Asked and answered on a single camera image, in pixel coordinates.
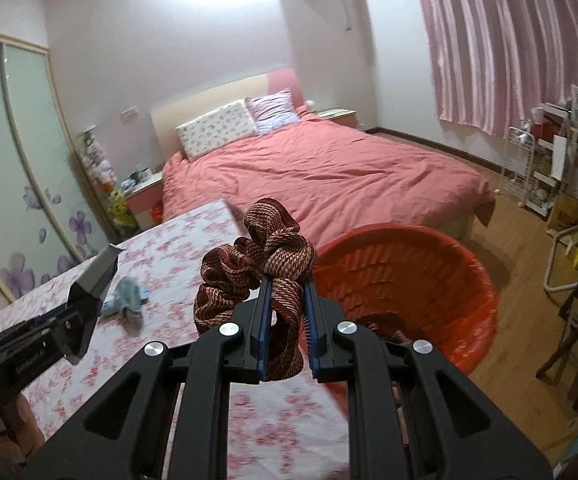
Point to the large red plastic basket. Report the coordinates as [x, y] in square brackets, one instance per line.
[419, 270]

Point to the wooden bedside table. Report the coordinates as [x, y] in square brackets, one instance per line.
[341, 117]

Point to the pink white nightstand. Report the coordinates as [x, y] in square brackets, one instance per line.
[144, 200]

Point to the column of plush toys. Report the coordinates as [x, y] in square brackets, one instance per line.
[99, 165]

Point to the pink striped curtain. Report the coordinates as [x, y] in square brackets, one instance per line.
[494, 35]

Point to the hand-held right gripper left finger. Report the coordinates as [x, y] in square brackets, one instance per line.
[264, 330]

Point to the beige pink headboard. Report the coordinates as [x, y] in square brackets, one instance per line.
[194, 100]

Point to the white standing air conditioner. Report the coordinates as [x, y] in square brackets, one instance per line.
[319, 35]

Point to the wardrobe with purple flower doors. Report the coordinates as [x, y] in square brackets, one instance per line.
[19, 160]

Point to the brown woven scrunchie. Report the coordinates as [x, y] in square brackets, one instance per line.
[279, 240]

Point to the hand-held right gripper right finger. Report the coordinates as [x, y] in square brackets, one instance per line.
[311, 330]

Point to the cardboard box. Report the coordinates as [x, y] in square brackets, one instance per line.
[566, 212]

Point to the pale teal cloth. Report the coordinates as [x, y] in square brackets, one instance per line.
[126, 300]

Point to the white tube frame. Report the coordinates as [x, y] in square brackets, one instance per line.
[550, 265]

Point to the white floral pillow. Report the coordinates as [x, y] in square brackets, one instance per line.
[214, 130]

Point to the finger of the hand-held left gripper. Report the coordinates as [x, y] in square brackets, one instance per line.
[91, 285]

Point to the bed with red duvet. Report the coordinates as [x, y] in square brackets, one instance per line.
[344, 170]

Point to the white shelf cart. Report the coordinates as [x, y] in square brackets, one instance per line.
[551, 160]

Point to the small red basket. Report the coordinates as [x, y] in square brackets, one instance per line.
[157, 211]

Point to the pink striped pillow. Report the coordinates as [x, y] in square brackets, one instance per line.
[274, 110]

